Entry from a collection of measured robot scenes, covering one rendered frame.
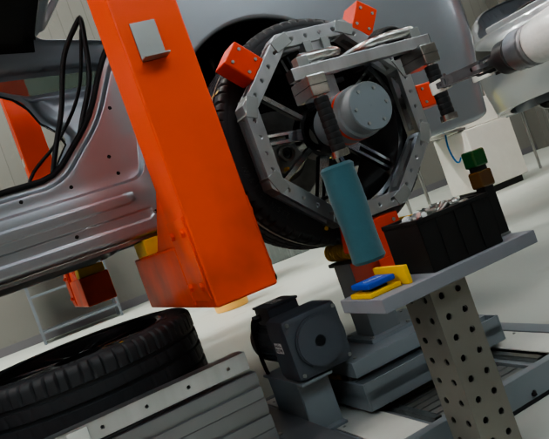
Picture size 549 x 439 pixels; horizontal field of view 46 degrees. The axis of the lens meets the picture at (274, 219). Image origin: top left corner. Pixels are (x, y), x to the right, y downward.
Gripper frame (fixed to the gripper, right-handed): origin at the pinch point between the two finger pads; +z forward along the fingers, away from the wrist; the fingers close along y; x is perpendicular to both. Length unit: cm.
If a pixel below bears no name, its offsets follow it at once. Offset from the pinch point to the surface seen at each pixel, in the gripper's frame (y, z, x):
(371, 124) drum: -18.9, 12.2, -2.7
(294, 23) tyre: -16, 35, 33
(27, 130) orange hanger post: -64, 290, 82
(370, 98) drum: -16.5, 12.1, 3.6
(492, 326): 9, 29, -68
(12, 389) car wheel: -117, 41, -33
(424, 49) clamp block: -1.4, 4.6, 10.7
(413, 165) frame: 0.0, 26.7, -16.2
